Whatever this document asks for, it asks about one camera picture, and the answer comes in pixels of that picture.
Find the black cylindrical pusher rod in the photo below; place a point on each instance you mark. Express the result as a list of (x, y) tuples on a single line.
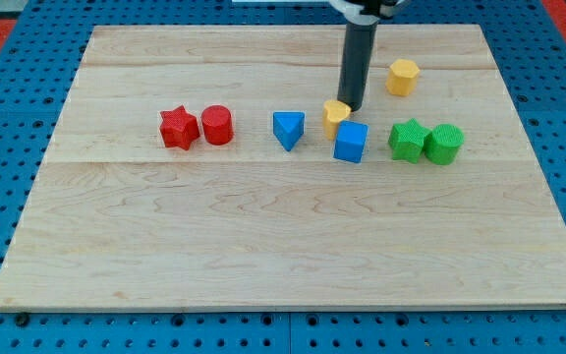
[(357, 50)]

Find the red star block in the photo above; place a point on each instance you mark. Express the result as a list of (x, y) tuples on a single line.
[(178, 128)]

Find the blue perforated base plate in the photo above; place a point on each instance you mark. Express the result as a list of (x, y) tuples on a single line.
[(41, 45)]

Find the blue cube block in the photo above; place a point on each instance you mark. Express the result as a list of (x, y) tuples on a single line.
[(350, 141)]

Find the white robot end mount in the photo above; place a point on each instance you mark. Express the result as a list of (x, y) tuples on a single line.
[(368, 12)]

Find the yellow hexagon block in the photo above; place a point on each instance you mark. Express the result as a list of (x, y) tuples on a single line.
[(402, 77)]

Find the blue triangle block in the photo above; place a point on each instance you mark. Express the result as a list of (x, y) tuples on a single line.
[(288, 127)]

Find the green cylinder block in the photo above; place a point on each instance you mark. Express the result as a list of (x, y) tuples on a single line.
[(443, 144)]

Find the wooden board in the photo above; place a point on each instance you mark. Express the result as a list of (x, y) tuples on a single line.
[(117, 222)]

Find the green star block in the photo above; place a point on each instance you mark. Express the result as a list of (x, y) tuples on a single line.
[(407, 140)]

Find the yellow heart block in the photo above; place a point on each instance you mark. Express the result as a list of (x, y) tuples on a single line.
[(333, 113)]

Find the red cylinder block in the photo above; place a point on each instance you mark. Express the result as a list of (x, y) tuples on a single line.
[(217, 125)]

